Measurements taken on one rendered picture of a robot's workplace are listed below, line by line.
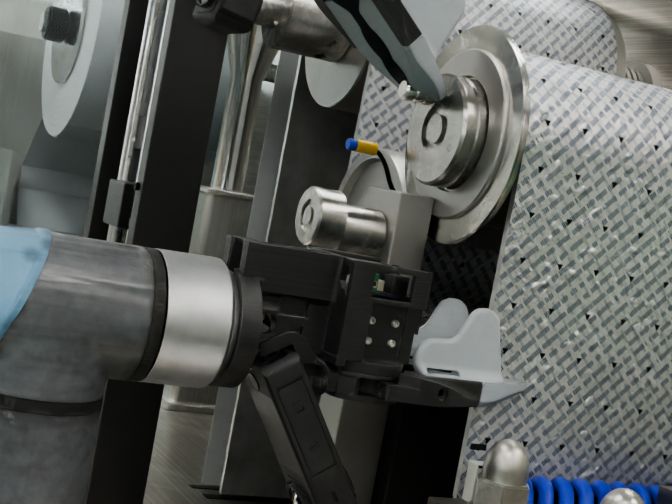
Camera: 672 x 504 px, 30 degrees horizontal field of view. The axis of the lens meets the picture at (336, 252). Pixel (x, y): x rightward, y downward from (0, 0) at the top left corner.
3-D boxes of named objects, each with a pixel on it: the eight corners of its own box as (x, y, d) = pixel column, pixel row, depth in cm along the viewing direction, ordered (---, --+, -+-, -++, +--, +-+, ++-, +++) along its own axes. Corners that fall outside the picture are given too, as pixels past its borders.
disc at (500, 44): (388, 230, 91) (427, 27, 90) (394, 231, 91) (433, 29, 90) (497, 257, 78) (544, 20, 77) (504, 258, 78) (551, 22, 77)
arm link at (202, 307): (153, 395, 67) (113, 364, 74) (232, 403, 69) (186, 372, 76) (178, 257, 66) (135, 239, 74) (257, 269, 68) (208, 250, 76)
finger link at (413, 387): (495, 387, 75) (364, 371, 71) (490, 412, 75) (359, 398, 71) (456, 371, 79) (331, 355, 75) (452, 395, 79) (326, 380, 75)
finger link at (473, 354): (562, 321, 78) (434, 302, 74) (544, 414, 78) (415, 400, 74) (535, 313, 81) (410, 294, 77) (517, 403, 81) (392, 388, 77)
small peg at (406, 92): (395, 99, 82) (399, 78, 82) (432, 108, 84) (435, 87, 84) (405, 99, 81) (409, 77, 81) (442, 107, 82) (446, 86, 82)
